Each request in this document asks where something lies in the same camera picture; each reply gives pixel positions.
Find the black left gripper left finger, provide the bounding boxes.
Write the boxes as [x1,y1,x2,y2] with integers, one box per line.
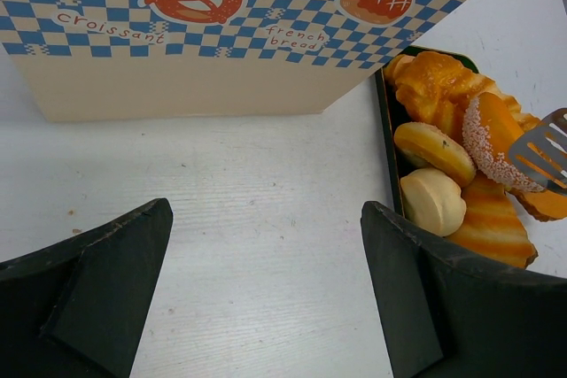
[1,198,173,377]

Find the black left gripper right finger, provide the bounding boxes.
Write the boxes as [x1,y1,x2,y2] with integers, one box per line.
[361,201,566,377]

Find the striped orange croissant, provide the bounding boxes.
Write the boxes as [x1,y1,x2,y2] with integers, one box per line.
[447,172,538,269]

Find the small pale round bun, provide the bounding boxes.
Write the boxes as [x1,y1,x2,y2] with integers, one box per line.
[400,168,467,237]

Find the round glazed bun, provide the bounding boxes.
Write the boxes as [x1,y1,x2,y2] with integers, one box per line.
[393,122,477,188]

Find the metal serving tongs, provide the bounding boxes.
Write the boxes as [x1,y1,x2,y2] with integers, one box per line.
[508,107,566,197]

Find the sugared orange donut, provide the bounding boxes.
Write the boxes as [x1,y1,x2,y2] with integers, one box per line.
[462,92,546,193]

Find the long twisted pastry bread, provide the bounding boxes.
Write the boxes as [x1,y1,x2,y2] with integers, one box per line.
[384,50,540,143]

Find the blue checkered paper bag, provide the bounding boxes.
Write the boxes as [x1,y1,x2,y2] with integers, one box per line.
[1,0,466,121]

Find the long orange baguette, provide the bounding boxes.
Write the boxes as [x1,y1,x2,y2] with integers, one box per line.
[509,189,567,222]

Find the dark green metal tray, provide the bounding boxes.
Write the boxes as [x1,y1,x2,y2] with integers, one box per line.
[374,45,478,217]

